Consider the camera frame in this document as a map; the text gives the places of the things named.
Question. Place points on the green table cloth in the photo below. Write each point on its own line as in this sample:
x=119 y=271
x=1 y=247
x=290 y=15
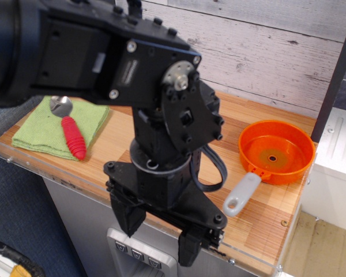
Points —
x=42 y=131

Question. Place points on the white side appliance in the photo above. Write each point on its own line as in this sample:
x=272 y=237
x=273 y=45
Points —
x=324 y=195

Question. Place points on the dark grey right post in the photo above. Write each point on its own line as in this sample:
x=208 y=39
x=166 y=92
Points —
x=331 y=95

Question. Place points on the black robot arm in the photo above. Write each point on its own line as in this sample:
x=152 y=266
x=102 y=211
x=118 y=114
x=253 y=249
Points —
x=106 y=55

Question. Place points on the red handled metal spoon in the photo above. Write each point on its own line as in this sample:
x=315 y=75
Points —
x=61 y=106

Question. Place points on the clear acrylic table guard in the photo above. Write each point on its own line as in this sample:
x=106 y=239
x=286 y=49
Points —
x=83 y=203

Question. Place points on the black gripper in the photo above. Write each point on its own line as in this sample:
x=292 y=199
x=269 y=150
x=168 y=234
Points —
x=173 y=193

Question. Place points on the grey dispenser control panel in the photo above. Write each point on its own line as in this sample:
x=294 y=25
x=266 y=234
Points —
x=135 y=258

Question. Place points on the orange pan with grey handle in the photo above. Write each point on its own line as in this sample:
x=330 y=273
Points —
x=273 y=152

